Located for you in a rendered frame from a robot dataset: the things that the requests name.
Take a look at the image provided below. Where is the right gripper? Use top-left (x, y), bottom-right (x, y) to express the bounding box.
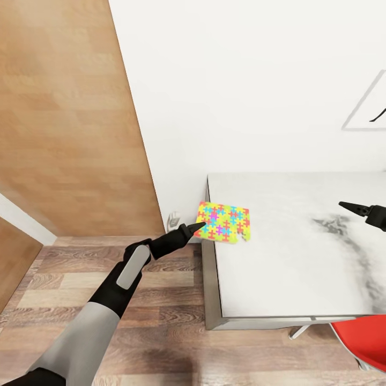
top-left (338, 202), bottom-right (386, 232)

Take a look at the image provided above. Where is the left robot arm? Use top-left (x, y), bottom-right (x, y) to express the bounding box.
top-left (2, 211), bottom-right (206, 386)

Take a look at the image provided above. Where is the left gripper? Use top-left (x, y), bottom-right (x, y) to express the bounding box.
top-left (161, 221), bottom-right (206, 254)

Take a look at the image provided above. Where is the jigsaw puzzle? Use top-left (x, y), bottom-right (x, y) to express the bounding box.
top-left (194, 201), bottom-right (250, 244)

